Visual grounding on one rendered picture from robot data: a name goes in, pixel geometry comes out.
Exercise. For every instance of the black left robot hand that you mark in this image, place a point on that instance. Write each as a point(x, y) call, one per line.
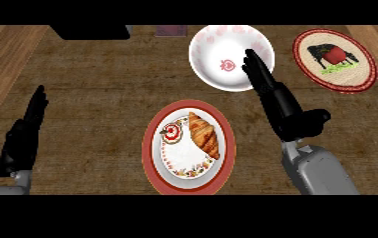
point(22, 138)

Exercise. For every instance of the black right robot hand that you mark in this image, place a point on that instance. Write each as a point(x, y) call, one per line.
point(280, 102)

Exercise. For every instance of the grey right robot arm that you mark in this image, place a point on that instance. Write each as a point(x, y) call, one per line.
point(317, 168)

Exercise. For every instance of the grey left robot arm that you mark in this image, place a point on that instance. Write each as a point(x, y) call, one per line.
point(16, 183)

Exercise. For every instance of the white bowl with pink print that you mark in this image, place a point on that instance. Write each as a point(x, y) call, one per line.
point(221, 55)

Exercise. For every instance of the red and white cupcake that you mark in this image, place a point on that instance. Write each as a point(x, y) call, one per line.
point(171, 133)

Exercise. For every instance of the white floral plate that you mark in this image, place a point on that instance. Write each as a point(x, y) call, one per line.
point(184, 158)

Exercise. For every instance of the round placemat with cow print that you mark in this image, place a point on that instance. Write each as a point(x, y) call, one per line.
point(334, 60)

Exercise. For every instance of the golden croissant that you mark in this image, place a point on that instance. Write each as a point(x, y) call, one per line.
point(204, 133)

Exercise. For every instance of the red oval placemat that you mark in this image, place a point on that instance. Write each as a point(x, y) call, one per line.
point(152, 168)

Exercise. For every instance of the purple rectangular block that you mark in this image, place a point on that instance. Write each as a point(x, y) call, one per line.
point(170, 30)

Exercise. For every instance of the black appliance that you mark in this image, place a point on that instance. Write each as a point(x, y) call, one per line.
point(90, 32)

